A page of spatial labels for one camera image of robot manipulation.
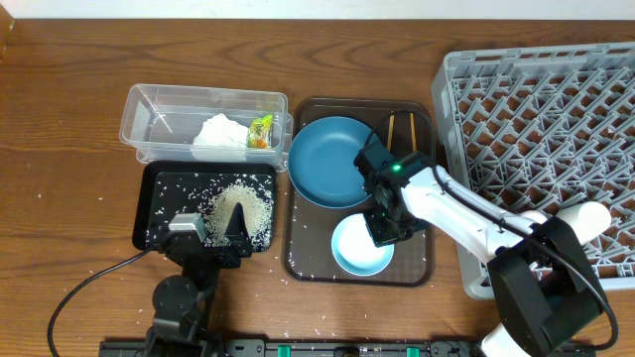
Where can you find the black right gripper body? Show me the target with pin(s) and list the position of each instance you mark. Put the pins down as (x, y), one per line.
(394, 224)

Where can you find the brown serving tray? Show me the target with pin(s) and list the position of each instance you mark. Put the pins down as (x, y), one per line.
(309, 227)

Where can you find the pink cup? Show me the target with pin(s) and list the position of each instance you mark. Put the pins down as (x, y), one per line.
(535, 216)

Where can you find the white cup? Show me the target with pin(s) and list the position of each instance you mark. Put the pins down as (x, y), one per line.
(587, 220)

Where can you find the black plastic tray bin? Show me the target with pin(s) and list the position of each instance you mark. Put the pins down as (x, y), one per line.
(211, 190)

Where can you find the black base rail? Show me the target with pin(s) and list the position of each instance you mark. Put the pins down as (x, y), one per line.
(261, 348)

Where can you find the clear plastic bin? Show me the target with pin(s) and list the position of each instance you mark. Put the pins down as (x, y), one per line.
(160, 121)

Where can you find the light blue bowl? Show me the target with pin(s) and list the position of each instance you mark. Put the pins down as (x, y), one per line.
(354, 250)

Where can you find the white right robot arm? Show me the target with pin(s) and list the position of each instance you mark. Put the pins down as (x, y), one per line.
(544, 287)

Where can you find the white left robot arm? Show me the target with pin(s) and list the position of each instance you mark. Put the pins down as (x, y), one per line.
(183, 302)

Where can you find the dark blue plate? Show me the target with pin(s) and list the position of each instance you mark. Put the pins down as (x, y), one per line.
(321, 162)

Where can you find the grey dishwasher rack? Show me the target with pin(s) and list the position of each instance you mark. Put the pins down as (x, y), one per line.
(545, 129)

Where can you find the yellow green snack wrapper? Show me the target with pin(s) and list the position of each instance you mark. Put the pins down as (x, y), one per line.
(260, 131)

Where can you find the wooden chopstick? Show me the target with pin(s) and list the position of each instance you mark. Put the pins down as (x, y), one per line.
(390, 132)
(413, 132)

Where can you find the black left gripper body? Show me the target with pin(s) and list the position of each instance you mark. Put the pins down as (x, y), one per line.
(218, 262)

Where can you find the white tissue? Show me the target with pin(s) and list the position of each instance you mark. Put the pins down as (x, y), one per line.
(219, 131)

